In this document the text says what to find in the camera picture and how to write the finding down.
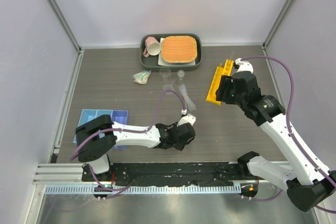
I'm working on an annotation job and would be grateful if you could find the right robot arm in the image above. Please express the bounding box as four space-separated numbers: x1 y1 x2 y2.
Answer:
215 71 335 212

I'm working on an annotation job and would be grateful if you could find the crumpled plastic glove packet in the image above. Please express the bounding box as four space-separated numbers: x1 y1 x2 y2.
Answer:
133 70 151 85

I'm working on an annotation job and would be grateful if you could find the dark green plastic tray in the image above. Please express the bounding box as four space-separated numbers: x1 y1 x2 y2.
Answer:
139 33 202 72

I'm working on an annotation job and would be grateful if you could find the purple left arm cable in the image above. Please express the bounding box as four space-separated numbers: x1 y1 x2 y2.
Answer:
69 90 187 162

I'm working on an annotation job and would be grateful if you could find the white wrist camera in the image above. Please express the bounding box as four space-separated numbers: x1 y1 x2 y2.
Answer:
234 58 254 73
177 109 196 126

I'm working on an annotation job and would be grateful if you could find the yellow test tube rack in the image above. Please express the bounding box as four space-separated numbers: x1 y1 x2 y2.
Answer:
205 59 234 105

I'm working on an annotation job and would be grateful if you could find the bundle of plastic pipettes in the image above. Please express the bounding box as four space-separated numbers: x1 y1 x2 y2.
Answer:
178 84 197 111

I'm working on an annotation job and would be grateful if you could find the pink ceramic mug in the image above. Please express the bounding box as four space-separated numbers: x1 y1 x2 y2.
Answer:
143 36 161 57

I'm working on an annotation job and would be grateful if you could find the orange woven basket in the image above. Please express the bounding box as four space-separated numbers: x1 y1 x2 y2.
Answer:
161 36 198 63

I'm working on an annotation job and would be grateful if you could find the clear glass stoppered bottle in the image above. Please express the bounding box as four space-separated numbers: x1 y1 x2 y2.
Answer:
177 70 185 80

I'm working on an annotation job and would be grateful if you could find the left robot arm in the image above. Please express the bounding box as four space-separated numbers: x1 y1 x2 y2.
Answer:
69 114 196 182

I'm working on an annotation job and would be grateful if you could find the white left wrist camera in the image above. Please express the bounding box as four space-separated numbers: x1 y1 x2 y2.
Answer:
177 109 196 126

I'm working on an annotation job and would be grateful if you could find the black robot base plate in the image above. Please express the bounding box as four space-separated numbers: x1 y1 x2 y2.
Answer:
96 162 257 187

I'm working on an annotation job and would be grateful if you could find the clear plastic funnel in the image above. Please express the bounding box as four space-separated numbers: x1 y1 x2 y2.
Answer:
162 79 175 95

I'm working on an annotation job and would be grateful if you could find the white slotted cable duct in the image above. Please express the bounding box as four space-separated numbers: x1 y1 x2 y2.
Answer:
45 183 241 195

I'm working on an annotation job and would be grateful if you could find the clear glass beaker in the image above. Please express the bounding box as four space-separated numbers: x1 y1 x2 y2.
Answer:
160 67 171 82

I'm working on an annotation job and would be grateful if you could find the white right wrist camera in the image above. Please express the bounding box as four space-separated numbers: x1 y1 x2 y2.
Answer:
234 58 254 73

